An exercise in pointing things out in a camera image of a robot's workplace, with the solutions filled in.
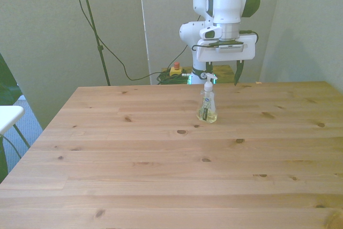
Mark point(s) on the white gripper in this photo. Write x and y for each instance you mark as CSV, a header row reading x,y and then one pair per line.
x,y
249,48

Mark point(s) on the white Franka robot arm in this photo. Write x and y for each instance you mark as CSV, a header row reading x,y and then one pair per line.
x,y
227,1

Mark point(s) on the clear hand sanitizer pump bottle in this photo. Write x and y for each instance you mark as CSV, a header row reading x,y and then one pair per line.
x,y
207,111

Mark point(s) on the yellow emergency stop button box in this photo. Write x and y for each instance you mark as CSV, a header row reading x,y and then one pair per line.
x,y
176,70

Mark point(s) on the dark green object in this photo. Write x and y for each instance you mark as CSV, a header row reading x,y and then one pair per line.
x,y
8,84

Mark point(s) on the black camera stand pole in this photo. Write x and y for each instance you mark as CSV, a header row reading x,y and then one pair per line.
x,y
92,22

